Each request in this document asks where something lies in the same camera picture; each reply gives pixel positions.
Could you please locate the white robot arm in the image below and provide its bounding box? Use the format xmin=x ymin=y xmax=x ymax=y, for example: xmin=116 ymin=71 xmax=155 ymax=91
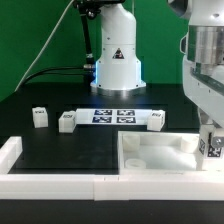
xmin=91 ymin=0 xmax=224 ymax=148

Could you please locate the green backdrop curtain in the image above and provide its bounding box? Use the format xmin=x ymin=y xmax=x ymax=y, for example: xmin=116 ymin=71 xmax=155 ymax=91
xmin=0 ymin=0 xmax=187 ymax=100

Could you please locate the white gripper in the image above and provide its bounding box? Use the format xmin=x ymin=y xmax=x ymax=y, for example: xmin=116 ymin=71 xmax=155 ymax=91
xmin=182 ymin=57 xmax=224 ymax=147

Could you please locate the white square tabletop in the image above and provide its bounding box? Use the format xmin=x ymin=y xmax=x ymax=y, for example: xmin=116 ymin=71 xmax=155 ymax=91
xmin=117 ymin=131 xmax=201 ymax=175

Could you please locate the black cable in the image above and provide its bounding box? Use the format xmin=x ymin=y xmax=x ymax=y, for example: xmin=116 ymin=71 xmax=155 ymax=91
xmin=23 ymin=0 xmax=101 ymax=88

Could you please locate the white marker tag board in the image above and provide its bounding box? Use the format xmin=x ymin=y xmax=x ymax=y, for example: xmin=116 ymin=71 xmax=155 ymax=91
xmin=76 ymin=109 xmax=151 ymax=125

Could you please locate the white U-shaped obstacle fence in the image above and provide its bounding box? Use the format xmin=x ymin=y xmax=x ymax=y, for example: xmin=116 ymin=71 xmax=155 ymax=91
xmin=0 ymin=137 xmax=224 ymax=201

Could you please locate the white cable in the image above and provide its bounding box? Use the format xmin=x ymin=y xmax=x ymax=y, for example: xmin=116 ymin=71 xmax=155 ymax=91
xmin=13 ymin=0 xmax=75 ymax=93

